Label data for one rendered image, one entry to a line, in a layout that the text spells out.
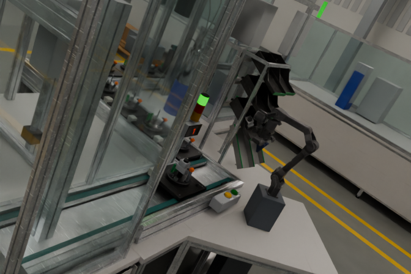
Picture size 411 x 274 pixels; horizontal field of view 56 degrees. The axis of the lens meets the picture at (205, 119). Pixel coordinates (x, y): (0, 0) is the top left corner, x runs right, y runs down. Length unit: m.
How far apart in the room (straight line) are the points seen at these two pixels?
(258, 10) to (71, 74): 2.57
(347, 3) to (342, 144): 5.72
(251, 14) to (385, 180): 3.44
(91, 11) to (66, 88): 0.18
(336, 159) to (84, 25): 5.45
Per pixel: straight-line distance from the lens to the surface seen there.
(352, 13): 10.96
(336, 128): 6.03
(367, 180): 5.99
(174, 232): 1.90
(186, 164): 2.00
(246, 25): 3.35
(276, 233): 2.31
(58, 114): 0.94
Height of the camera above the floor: 1.99
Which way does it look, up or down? 20 degrees down
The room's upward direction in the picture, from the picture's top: 25 degrees clockwise
